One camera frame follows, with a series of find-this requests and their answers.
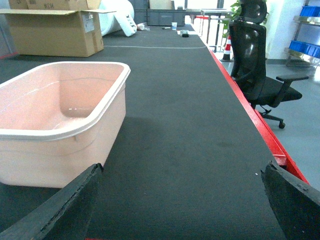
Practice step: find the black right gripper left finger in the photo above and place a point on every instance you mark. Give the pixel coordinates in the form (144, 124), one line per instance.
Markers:
(64, 216)

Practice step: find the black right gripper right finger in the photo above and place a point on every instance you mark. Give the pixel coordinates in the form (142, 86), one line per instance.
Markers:
(295, 204)

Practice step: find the open cardboard box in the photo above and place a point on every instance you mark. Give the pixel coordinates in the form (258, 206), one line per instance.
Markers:
(58, 33)

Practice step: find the pink plastic tub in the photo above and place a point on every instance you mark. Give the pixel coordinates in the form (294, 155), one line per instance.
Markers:
(58, 119)

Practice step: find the dark grey mat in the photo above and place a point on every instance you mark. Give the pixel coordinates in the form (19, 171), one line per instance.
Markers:
(187, 161)

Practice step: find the small blue bin far right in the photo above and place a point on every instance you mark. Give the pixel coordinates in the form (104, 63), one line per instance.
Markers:
(309, 49)

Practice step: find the red white traffic cone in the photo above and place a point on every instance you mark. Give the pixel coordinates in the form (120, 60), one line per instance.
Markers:
(227, 51)

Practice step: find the black office chair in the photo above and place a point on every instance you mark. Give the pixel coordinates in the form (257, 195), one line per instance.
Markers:
(248, 41)

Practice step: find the white foam roll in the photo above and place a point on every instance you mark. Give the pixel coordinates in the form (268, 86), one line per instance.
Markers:
(121, 19)

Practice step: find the green potted plant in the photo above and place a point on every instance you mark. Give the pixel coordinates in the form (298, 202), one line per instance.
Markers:
(236, 12)

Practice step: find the grey storage crate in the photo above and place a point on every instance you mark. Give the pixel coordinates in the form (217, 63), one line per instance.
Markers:
(165, 17)

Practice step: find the white paper cup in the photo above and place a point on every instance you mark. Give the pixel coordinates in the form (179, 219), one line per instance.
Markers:
(174, 26)

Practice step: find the red metal table frame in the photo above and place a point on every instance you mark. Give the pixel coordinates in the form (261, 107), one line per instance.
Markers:
(265, 125)

